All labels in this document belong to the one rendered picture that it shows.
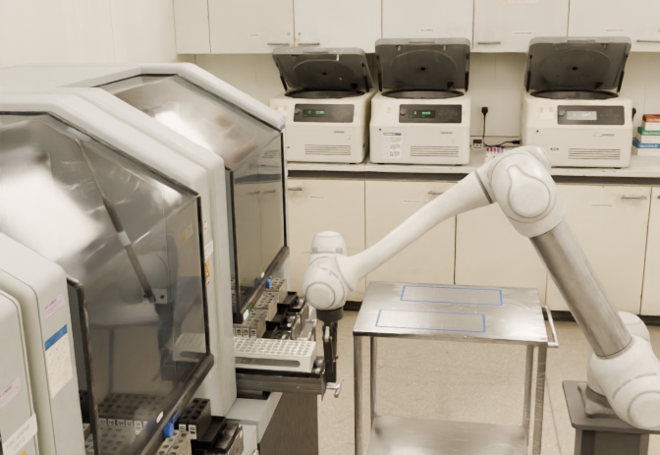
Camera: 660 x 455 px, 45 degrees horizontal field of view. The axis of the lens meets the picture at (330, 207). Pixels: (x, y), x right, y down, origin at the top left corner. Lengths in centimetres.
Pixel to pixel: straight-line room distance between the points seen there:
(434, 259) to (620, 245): 101
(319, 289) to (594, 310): 68
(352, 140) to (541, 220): 262
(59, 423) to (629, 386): 135
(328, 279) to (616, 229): 282
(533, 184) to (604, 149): 262
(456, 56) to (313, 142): 94
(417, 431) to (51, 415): 192
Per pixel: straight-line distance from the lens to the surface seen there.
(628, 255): 466
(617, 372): 213
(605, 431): 242
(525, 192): 189
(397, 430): 307
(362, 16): 467
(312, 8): 472
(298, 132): 452
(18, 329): 123
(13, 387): 124
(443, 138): 443
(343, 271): 201
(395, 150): 445
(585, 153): 449
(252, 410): 229
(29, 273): 130
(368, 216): 455
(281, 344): 236
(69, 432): 141
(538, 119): 444
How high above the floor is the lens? 186
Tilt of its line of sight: 15 degrees down
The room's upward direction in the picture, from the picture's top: 1 degrees counter-clockwise
